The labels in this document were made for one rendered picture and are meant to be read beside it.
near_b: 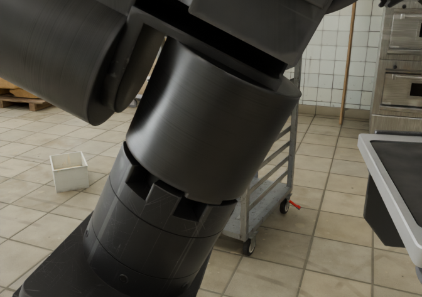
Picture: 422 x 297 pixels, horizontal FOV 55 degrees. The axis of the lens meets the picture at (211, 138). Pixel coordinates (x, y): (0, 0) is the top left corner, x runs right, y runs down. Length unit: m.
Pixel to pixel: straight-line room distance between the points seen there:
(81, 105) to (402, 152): 0.39
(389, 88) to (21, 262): 2.79
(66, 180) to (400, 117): 2.56
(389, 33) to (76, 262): 3.34
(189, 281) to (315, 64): 4.37
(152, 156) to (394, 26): 3.30
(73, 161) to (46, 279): 2.92
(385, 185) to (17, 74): 0.31
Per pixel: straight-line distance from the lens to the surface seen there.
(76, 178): 2.84
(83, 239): 0.20
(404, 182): 0.41
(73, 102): 0.16
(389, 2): 0.57
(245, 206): 1.88
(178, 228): 0.16
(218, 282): 1.92
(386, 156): 0.47
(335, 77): 4.53
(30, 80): 0.17
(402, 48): 3.45
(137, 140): 0.16
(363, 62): 4.49
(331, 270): 2.07
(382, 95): 3.49
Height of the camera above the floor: 1.20
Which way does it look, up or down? 19 degrees down
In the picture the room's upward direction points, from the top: straight up
